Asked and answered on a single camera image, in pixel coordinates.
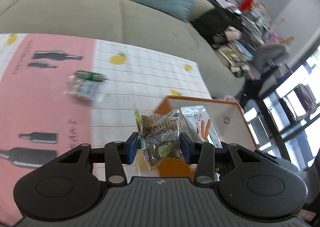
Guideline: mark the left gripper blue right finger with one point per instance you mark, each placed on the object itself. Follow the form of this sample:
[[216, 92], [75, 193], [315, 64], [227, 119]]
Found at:
[[188, 149]]

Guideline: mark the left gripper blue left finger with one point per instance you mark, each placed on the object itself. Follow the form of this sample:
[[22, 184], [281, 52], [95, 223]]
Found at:
[[131, 147]]

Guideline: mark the white carrot stick snack pack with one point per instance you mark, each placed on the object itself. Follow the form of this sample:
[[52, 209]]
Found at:
[[200, 125]]

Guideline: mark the clear bag of brown nuts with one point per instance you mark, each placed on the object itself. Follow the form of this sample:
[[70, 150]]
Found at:
[[158, 139]]

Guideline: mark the orange white storage box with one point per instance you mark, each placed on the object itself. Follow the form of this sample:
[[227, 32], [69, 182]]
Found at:
[[214, 121]]

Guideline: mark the clear pack of round candies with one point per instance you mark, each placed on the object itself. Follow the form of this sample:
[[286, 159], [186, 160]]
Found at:
[[86, 85]]

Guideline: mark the black bag on sofa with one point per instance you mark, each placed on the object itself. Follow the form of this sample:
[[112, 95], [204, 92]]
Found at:
[[213, 24]]

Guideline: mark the beige fabric sofa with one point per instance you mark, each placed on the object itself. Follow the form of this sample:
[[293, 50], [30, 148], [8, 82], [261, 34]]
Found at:
[[124, 21]]

